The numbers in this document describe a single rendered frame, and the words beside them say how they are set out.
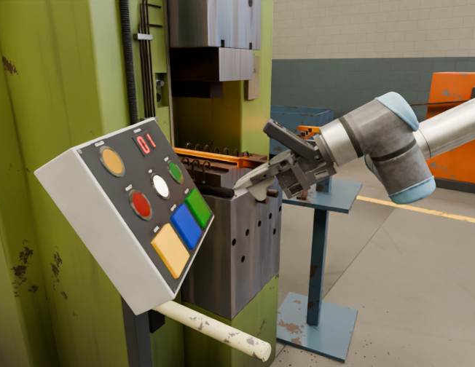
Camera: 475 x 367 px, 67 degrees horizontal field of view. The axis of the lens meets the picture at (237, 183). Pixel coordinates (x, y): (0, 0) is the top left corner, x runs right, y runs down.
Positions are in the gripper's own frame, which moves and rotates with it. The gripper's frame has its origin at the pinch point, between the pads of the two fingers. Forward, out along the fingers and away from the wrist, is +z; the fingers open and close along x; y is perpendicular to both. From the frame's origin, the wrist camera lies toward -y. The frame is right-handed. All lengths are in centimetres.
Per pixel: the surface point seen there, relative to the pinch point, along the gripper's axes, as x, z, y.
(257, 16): 55, -19, -35
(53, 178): -27.0, 16.6, -19.3
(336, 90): 837, -97, 91
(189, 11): 34, -4, -43
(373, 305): 111, -2, 125
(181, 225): -12.9, 10.3, -0.6
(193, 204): -2.7, 10.3, -0.8
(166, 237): -20.0, 10.3, -1.6
